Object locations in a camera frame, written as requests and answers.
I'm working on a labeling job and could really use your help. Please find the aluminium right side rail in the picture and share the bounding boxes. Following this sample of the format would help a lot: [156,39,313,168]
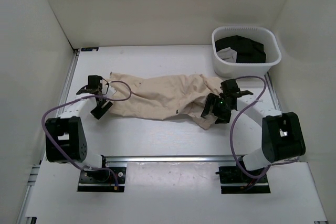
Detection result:
[264,73,299,162]

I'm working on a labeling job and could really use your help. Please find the black trousers in basket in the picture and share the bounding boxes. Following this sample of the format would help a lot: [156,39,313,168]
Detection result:
[215,35,267,63]

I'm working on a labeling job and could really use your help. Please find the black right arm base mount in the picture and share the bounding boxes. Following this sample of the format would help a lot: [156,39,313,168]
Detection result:
[215,161,271,194]

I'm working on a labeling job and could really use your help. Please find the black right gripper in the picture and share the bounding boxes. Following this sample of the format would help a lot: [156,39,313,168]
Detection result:
[201,93,233,124]

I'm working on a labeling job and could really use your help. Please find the black label sticker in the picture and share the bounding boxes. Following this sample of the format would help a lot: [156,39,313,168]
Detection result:
[81,47,99,52]

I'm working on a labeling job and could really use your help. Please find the aluminium front rail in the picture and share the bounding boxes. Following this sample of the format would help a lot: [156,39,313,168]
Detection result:
[106,155,235,163]

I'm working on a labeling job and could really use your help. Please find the aluminium rail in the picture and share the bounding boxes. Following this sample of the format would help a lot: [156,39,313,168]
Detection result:
[16,49,80,223]
[264,73,299,162]
[106,155,235,163]

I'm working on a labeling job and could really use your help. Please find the white plastic basket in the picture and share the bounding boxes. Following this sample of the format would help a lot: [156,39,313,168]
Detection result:
[212,25,282,78]

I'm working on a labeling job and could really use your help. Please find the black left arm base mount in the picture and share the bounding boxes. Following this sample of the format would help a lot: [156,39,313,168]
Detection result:
[77,165,127,193]

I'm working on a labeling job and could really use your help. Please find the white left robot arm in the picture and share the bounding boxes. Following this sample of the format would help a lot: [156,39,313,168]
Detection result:
[45,75,116,182]

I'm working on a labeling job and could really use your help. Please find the beige trousers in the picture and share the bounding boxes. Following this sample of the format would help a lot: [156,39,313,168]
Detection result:
[110,73,222,130]

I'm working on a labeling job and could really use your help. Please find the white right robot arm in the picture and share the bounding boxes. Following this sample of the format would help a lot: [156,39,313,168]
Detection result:
[201,79,306,182]

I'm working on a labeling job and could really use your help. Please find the aluminium left side rail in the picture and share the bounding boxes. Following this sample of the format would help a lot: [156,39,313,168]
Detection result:
[16,49,80,223]

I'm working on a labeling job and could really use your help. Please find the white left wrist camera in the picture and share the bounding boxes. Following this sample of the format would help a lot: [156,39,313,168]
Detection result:
[103,83,116,98]

